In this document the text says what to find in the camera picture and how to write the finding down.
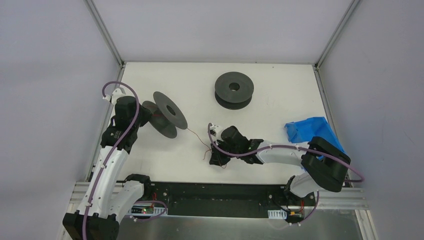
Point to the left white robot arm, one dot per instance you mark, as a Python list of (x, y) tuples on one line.
[(99, 214)]

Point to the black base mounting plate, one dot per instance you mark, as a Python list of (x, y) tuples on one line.
[(252, 201)]

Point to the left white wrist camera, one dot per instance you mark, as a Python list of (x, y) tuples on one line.
[(115, 95)]

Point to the blue plastic bin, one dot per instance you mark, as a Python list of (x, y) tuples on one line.
[(304, 130)]

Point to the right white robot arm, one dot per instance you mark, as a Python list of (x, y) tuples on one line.
[(325, 167)]

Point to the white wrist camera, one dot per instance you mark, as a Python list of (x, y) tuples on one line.
[(115, 95), (216, 132)]

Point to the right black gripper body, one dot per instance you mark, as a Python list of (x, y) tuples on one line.
[(218, 153)]

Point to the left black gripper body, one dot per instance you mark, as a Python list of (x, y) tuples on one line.
[(145, 114)]

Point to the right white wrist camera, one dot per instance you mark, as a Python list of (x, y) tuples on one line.
[(216, 132)]

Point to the black cable spool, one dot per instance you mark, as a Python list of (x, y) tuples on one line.
[(233, 90)]

